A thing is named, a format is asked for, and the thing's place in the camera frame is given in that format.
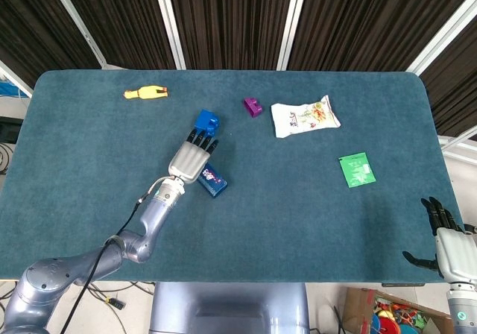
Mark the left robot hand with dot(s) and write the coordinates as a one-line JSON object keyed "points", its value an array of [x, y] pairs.
{"points": [[188, 160]]}

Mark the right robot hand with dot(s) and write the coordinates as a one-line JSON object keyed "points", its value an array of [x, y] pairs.
{"points": [[458, 254]]}

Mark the blue glasses case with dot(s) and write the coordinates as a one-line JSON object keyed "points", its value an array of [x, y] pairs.
{"points": [[213, 181]]}

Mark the blue toy brick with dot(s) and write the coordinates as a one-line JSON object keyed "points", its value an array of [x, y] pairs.
{"points": [[208, 119]]}

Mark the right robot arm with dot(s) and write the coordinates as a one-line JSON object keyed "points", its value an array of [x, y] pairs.
{"points": [[462, 308]]}

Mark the cardboard box of toys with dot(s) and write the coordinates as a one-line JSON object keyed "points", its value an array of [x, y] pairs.
{"points": [[357, 308]]}

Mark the black box device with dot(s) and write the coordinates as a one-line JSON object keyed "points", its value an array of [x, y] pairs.
{"points": [[9, 129]]}

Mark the grey table control panel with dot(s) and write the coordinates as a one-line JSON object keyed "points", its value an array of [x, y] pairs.
{"points": [[402, 284]]}

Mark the yellow rubber chicken toy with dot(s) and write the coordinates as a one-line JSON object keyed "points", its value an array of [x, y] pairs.
{"points": [[147, 92]]}

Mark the purple toy brick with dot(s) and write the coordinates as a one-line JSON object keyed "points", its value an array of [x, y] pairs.
{"points": [[253, 108]]}

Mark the white snack bag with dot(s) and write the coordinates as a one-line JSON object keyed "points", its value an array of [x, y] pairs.
{"points": [[303, 118]]}

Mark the teal table cloth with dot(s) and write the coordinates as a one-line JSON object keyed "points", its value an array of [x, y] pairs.
{"points": [[298, 222]]}

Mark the green sachet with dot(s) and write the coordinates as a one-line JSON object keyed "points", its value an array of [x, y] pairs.
{"points": [[357, 170]]}

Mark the dark brown pleated curtain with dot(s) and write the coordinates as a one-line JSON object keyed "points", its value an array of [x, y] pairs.
{"points": [[365, 21], [231, 21], [119, 21], [30, 24], [458, 88]]}

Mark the blue-grey robot torso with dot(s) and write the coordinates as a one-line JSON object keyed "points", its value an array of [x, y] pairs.
{"points": [[227, 308]]}

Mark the black power plug block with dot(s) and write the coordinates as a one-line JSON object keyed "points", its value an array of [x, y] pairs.
{"points": [[115, 303]]}

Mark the white aluminium frame post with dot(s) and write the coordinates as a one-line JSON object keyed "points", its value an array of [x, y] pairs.
{"points": [[74, 17], [439, 32], [292, 21], [458, 145], [167, 21], [15, 78]]}

